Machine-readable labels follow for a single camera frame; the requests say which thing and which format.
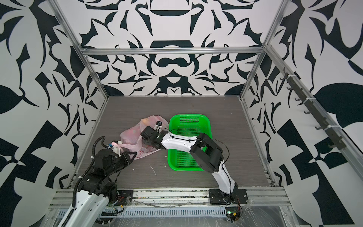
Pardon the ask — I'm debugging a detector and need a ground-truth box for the pink plastic bag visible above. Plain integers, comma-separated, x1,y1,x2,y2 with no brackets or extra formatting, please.
111,115,169,159

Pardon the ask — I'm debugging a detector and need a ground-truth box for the green plastic basket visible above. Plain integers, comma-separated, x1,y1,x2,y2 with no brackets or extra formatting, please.
167,114,213,172

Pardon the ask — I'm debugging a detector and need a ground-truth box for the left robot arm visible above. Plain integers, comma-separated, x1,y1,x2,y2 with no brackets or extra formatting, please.
58,148,137,227

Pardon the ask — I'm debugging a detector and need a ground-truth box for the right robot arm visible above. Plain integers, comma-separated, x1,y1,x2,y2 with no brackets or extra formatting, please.
140,126,238,203

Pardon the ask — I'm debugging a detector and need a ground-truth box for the orange fruit in bag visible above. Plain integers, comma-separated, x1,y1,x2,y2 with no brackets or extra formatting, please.
142,118,150,125

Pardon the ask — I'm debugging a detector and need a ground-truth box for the small circuit board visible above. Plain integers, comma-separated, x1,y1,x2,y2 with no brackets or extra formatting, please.
226,206,243,223

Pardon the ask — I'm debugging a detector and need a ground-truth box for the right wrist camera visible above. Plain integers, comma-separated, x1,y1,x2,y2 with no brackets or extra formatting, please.
154,121,163,131

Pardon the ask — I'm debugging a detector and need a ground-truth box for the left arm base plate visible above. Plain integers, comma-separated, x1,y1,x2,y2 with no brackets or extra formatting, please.
113,190,134,206

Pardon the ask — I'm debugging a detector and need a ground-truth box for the black corrugated cable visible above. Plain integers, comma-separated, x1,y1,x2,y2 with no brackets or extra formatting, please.
60,136,110,227

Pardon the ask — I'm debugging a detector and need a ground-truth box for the white slotted cable duct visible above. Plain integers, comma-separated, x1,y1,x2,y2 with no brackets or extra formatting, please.
99,207,226,218

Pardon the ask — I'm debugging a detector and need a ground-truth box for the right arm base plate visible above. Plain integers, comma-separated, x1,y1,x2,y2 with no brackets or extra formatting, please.
209,188,249,205

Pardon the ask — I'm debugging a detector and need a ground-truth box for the black wall hook rail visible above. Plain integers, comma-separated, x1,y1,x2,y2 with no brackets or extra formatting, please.
281,68,347,150

